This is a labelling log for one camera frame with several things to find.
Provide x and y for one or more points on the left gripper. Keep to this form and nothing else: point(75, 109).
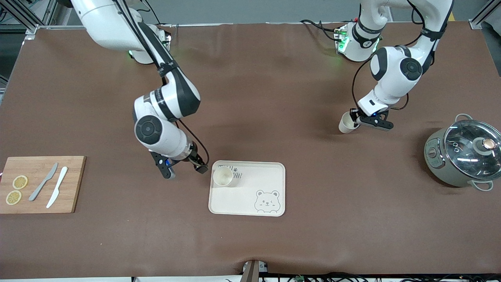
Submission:
point(354, 114)

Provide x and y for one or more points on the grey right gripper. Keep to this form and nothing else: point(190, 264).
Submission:
point(194, 159)

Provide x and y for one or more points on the white plastic cup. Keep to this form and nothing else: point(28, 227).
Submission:
point(223, 177)
point(346, 124)

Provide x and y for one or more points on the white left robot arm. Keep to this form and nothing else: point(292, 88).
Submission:
point(391, 74)

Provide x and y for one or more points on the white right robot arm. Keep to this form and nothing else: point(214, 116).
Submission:
point(105, 27)

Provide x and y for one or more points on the cream bear print tray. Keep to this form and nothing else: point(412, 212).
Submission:
point(242, 199)

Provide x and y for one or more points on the grey-green electric cooking pot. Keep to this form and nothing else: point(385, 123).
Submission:
point(436, 164)

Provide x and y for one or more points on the glass pot lid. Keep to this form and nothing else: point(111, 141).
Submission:
point(465, 152)

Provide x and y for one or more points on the grey table edge clamp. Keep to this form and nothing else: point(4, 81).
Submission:
point(250, 272)

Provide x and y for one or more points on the bamboo cutting board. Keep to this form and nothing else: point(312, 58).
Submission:
point(74, 184)

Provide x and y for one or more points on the white plastic knife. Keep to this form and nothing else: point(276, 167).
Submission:
point(58, 188)

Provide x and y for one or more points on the small green circuit board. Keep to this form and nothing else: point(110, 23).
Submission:
point(300, 279)

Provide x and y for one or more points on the grey plastic knife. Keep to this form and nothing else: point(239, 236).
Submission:
point(41, 186)

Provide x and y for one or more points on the lemon slice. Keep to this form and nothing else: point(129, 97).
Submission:
point(13, 197)
point(20, 182)

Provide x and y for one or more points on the aluminium frame profile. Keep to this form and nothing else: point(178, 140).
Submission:
point(479, 21)
point(33, 29)

